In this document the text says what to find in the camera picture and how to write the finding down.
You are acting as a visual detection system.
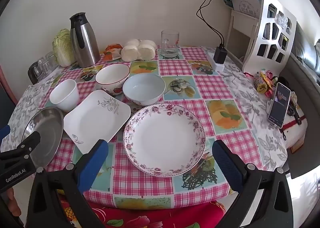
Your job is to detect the orange snack packet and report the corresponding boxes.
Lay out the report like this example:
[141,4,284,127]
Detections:
[106,44,123,53]
[104,52,123,61]

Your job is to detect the red-rimmed white bowl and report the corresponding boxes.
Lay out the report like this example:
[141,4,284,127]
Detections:
[95,63,130,96]

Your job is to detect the smartphone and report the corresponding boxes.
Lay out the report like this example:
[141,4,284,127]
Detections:
[268,82,291,129]

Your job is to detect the grey floral tablecloth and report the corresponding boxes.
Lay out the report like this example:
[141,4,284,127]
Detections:
[7,47,288,171]

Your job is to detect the white power strip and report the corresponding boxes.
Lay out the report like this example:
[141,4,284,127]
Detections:
[206,52,225,71]

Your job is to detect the bag of steamed buns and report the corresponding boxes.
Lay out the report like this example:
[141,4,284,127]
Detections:
[121,39,157,62]

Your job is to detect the light blue bowl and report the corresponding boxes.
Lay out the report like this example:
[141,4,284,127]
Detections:
[122,73,166,107]

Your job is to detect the white framed board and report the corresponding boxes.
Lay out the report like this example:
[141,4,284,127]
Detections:
[232,0,260,18]

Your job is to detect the red floral cloth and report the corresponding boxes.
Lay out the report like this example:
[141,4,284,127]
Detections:
[57,200,225,228]

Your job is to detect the napa cabbage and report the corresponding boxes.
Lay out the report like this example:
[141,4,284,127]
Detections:
[52,29,77,68]

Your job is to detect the grey sofa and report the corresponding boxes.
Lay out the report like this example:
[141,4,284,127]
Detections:
[285,22,320,178]

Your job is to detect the plain white bowl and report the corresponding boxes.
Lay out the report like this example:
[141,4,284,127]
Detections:
[49,79,80,113]

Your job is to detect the pink checked tablecloth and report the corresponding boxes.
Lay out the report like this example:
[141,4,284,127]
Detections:
[46,45,253,210]

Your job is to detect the white cut-out shelf rack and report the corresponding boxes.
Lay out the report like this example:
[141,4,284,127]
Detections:
[227,0,297,75]

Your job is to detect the black charger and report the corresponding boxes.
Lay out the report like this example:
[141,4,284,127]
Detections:
[214,45,227,65]

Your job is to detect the clear glass mug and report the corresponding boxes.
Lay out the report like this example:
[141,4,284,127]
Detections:
[161,30,180,58]

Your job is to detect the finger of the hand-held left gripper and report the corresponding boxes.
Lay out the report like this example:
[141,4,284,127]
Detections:
[21,132,41,155]
[0,125,11,143]

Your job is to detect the steel thermos jug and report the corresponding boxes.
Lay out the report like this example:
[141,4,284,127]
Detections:
[69,12,101,68]

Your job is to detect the white square plate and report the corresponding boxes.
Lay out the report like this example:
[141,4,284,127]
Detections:
[64,90,132,155]

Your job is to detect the dark glass teapot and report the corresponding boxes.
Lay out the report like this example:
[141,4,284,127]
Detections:
[28,62,42,85]

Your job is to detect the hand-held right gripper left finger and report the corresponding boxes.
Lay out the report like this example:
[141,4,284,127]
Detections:
[25,139,108,228]

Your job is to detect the white crochet mat red trim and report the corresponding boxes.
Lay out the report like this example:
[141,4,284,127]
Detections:
[280,108,308,153]

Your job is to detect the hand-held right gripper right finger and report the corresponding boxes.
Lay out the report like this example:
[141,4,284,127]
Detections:
[212,140,294,228]

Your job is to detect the pink floral round plate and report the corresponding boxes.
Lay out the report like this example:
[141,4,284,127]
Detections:
[123,104,206,177]

